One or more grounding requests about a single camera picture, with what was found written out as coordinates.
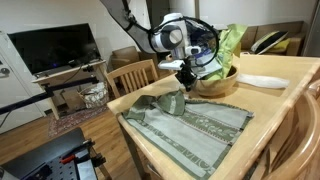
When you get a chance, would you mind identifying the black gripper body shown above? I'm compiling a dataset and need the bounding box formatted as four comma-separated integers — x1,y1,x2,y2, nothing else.
174,61,199,84

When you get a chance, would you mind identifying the wooden bowl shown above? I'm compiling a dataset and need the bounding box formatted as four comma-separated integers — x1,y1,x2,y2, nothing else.
193,64,240,98

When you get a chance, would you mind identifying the green patterned towel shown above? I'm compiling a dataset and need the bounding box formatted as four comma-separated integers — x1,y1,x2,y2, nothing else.
121,89,255,179

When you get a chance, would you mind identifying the wooden chair back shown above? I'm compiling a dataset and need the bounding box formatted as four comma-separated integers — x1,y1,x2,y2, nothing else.
164,53,178,64

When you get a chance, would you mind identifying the blue chip bag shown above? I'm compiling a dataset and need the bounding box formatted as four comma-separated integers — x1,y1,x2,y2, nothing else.
184,18,222,68

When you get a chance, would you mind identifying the wooden slatted chair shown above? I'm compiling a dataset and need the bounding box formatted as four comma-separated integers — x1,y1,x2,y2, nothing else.
105,58,160,99

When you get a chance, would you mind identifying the green chip bag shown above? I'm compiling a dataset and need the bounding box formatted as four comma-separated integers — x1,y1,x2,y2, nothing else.
203,23,248,81

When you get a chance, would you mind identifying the cardboard box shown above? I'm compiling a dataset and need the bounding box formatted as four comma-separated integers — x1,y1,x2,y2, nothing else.
110,45,141,70

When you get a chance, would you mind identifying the white bag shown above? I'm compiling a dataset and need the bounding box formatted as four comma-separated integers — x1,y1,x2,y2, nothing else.
236,73,290,90

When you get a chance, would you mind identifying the striped cushion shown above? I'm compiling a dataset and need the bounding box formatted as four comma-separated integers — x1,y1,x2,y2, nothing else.
250,30,290,54

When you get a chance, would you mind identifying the yellow cushion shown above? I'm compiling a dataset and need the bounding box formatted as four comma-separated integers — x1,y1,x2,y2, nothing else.
266,38,292,55

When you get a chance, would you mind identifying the wooden sofa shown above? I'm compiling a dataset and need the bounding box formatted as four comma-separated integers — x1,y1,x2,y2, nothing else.
239,20,306,57

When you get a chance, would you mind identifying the patterned rug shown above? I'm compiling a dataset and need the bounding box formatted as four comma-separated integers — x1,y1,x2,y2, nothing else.
47,104,111,139

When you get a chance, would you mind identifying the wooden television stand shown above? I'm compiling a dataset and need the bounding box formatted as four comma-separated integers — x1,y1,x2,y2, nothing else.
31,59,108,121

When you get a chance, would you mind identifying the round-back wooden chair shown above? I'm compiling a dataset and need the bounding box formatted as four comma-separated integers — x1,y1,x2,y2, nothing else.
244,78,320,180

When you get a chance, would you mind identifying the black television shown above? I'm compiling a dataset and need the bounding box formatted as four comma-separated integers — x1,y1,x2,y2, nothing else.
7,22,102,76

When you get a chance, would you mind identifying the black mounting bar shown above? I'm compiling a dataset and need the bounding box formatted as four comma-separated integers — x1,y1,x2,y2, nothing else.
0,75,101,116

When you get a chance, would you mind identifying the white door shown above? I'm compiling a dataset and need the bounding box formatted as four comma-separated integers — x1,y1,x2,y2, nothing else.
0,31,44,134

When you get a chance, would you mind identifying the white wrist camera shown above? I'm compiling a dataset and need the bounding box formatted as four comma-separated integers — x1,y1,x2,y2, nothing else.
157,59,186,71

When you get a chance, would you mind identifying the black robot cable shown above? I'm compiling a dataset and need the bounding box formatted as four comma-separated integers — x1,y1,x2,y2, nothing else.
120,0,222,69

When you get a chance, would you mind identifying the red-handled tool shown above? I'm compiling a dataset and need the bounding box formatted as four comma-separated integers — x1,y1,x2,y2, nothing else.
59,153,78,165

